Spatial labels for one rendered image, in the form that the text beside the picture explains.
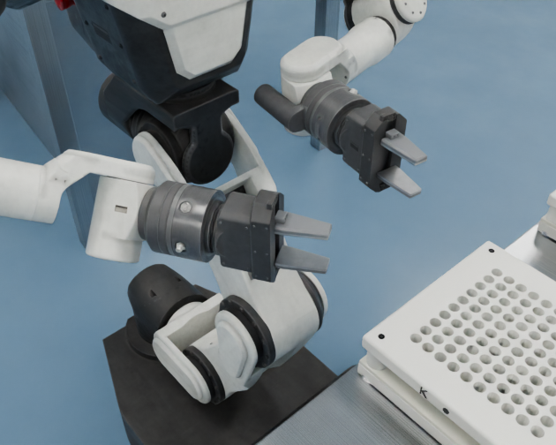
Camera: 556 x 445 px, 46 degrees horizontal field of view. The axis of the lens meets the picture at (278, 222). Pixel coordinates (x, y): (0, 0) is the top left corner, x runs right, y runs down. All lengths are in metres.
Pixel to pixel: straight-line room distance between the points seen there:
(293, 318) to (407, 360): 0.43
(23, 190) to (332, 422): 0.43
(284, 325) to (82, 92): 1.27
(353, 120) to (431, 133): 1.89
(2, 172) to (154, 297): 0.87
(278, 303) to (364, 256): 1.06
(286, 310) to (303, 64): 0.42
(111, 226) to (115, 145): 1.55
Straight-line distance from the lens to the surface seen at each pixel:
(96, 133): 2.29
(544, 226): 1.06
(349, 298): 2.05
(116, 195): 0.80
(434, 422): 0.78
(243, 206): 0.75
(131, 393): 1.66
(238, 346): 1.15
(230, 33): 1.01
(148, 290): 1.62
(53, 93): 1.94
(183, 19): 0.94
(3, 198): 0.78
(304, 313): 1.17
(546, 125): 2.98
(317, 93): 0.96
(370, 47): 1.12
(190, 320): 1.55
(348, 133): 0.92
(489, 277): 0.88
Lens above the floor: 1.52
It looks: 42 degrees down
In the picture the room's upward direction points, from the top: straight up
